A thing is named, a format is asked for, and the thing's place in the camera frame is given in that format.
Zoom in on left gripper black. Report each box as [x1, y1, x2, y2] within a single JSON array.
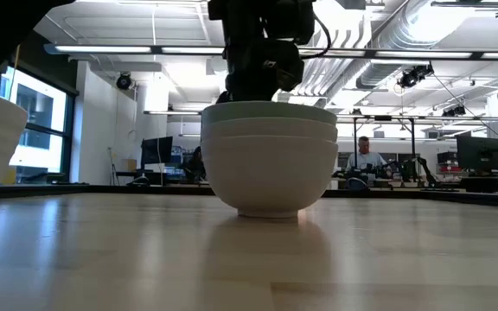
[[207, 0, 317, 104]]

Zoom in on pale green bowl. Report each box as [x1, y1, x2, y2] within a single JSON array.
[[201, 100, 338, 127]]

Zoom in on medium white bowl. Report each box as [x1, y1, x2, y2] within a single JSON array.
[[200, 117, 339, 143]]

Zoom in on large white ribbed bowl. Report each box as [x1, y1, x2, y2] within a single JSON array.
[[200, 135, 340, 219]]

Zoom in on short ceiling light strip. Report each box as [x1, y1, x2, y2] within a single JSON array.
[[143, 110, 202, 117]]

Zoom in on seated person in shadow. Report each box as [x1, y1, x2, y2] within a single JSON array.
[[182, 145, 208, 183]]

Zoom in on small black monitor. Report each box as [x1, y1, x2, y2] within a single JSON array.
[[140, 136, 175, 167]]

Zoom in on black ceiling-mounted device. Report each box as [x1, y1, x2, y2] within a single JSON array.
[[115, 72, 134, 92]]

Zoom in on black dome-shaped object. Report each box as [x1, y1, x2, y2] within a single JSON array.
[[345, 176, 369, 192]]

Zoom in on long ceiling light bar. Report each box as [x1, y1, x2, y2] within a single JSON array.
[[43, 42, 498, 61]]

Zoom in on black background robot arms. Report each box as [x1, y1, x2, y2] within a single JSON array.
[[389, 155, 439, 187]]

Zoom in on red storage boxes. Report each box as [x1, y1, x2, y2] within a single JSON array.
[[437, 150, 460, 175]]

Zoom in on large black monitor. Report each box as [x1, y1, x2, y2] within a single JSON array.
[[455, 135, 498, 172]]

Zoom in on yellow container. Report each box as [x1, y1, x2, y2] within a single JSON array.
[[0, 166, 18, 186]]

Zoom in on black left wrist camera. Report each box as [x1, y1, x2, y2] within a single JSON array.
[[274, 41, 307, 92]]

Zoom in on black camera cable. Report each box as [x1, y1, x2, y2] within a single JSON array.
[[299, 11, 333, 60]]

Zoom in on black metal stand frame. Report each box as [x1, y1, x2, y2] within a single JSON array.
[[352, 115, 418, 182]]

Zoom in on black overhead rig camera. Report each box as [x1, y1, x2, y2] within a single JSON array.
[[397, 63, 436, 90]]

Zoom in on silver ceiling duct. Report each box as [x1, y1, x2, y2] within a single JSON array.
[[354, 0, 453, 90]]

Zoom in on black table edge rail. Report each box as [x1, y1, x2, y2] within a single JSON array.
[[0, 183, 498, 211]]

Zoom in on yellow cable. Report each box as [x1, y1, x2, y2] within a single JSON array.
[[7, 42, 22, 103]]

